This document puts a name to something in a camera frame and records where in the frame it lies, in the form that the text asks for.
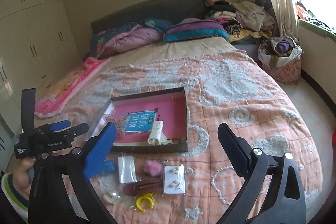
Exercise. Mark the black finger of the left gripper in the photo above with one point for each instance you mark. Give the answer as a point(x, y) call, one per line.
point(75, 131)

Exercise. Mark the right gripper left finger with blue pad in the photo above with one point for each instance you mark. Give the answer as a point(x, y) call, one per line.
point(49, 201)

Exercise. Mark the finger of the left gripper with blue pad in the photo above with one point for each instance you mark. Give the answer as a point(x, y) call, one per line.
point(58, 126)

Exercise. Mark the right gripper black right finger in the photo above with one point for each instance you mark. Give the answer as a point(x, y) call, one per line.
point(284, 201)

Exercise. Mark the clear plastic packet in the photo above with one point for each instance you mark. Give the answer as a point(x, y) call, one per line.
point(126, 169)

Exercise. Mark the maroon snap hair clip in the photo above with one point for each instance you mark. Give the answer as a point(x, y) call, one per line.
point(153, 185)

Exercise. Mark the cream large hair claw clip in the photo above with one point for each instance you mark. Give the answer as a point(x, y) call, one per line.
point(156, 136)

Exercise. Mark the blue plastic small box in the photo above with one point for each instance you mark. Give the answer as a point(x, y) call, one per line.
point(103, 168)

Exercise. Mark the polka-dot lace bow hair clip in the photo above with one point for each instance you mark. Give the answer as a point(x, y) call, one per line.
point(120, 123)

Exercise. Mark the person's left hand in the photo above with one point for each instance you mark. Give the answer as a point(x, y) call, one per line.
point(21, 181)

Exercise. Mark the pink cartoon blanket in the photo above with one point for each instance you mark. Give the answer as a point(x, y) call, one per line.
point(60, 93)

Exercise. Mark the grey shallow cardboard box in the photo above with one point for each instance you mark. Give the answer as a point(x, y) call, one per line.
point(170, 146)

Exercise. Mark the white earring card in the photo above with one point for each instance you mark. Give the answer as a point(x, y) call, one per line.
point(174, 179)

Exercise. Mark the orange cloud-pattern quilt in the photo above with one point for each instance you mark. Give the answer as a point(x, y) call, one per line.
point(264, 116)

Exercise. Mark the pink and navy folded duvet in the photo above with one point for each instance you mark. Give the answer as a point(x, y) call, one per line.
point(128, 37)

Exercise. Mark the red plastic bag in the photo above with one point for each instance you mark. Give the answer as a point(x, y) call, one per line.
point(333, 140)

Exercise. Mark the cream wardrobe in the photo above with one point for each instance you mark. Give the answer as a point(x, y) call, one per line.
point(37, 50)

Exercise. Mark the purple teal striped pillow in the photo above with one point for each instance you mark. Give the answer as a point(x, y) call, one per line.
point(195, 30)

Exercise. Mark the dark grey headboard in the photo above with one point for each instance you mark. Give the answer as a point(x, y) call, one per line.
point(173, 11)

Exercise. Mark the pile of clothes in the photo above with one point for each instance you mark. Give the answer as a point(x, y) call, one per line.
point(245, 22)

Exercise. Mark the clothes on window sill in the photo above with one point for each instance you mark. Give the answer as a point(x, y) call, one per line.
point(309, 21)

